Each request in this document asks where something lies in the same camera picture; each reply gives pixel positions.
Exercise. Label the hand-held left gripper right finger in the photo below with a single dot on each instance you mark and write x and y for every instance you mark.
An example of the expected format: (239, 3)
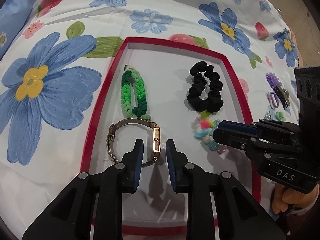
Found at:
(171, 160)

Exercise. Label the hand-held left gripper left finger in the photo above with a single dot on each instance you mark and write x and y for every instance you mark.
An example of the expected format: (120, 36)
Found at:
(137, 160)

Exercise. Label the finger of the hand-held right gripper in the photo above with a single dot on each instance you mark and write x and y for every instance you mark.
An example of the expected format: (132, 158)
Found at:
(230, 138)
(237, 126)

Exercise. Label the gold wrist watch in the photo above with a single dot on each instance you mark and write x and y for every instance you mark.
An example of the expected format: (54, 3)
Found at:
(156, 140)

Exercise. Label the red shallow box tray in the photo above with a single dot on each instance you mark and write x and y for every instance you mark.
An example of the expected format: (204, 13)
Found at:
(175, 85)

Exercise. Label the person's right hand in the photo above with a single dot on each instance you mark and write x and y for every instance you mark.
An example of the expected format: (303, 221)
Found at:
(285, 197)

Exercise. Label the black scrunchie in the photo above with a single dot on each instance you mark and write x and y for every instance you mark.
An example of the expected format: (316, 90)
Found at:
(215, 92)

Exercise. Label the purple flower hair clip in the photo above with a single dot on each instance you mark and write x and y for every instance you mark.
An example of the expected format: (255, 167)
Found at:
(273, 78)

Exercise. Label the floral strawberry bedsheet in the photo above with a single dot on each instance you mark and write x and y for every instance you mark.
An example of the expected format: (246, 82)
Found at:
(62, 105)

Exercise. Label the light blue pillow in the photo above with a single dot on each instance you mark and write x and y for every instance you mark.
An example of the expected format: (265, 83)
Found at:
(12, 17)

